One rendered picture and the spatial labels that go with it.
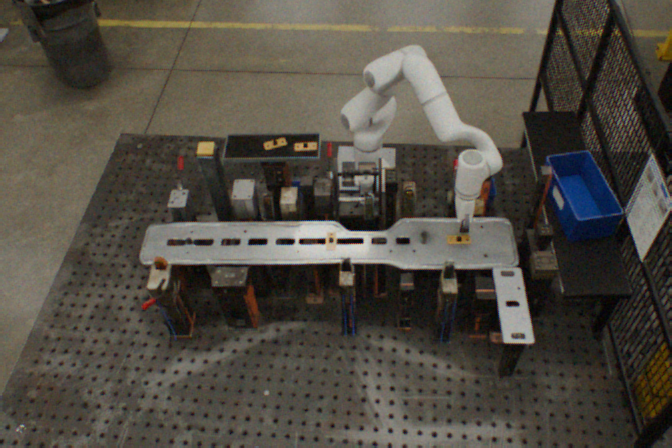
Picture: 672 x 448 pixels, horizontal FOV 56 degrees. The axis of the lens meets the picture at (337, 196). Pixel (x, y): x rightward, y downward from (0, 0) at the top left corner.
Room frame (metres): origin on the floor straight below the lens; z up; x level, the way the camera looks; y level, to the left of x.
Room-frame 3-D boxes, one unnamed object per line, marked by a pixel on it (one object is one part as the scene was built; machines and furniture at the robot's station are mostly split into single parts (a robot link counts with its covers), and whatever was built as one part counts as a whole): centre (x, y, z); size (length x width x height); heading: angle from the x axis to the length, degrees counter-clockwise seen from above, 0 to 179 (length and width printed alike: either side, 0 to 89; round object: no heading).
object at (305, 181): (1.61, 0.11, 0.90); 0.05 x 0.05 x 0.40; 85
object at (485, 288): (1.15, -0.49, 0.84); 0.11 x 0.10 x 0.28; 175
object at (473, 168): (1.34, -0.43, 1.37); 0.09 x 0.08 x 0.13; 118
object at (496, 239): (1.38, 0.06, 1.00); 1.38 x 0.22 x 0.02; 85
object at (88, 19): (3.82, 1.77, 0.36); 0.54 x 0.50 x 0.73; 171
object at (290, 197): (1.55, 0.18, 0.89); 0.13 x 0.11 x 0.38; 175
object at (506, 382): (0.95, -0.55, 0.84); 0.11 x 0.06 x 0.29; 175
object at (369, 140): (1.90, -0.17, 1.11); 0.19 x 0.12 x 0.24; 118
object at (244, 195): (1.58, 0.35, 0.90); 0.13 x 0.10 x 0.41; 175
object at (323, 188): (1.58, 0.05, 0.89); 0.13 x 0.11 x 0.38; 175
